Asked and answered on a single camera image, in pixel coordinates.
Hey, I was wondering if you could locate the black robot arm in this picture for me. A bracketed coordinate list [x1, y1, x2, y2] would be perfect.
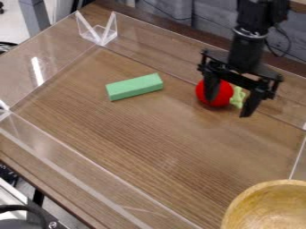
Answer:
[198, 0, 290, 117]

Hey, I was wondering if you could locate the black metal base device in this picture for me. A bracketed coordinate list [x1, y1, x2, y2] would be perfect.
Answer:
[0, 202, 71, 229]

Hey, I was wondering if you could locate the black cable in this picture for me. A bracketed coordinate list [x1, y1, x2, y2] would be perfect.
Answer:
[0, 204, 49, 229]

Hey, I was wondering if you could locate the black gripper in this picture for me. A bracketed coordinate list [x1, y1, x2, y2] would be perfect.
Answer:
[198, 49, 283, 118]

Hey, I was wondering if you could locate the green rectangular block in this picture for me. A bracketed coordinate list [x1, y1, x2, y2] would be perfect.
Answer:
[105, 73, 164, 101]

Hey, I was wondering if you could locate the clear acrylic corner bracket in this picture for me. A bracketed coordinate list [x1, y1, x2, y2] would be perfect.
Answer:
[75, 11, 119, 47]

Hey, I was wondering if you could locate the grey table leg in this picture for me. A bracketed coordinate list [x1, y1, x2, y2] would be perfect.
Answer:
[17, 0, 51, 37]

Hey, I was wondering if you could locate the red plush fruit green stem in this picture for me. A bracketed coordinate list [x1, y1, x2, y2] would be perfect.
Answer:
[195, 81, 246, 109]

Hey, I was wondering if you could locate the wooden bowl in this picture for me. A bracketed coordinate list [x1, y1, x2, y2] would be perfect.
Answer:
[220, 180, 306, 229]

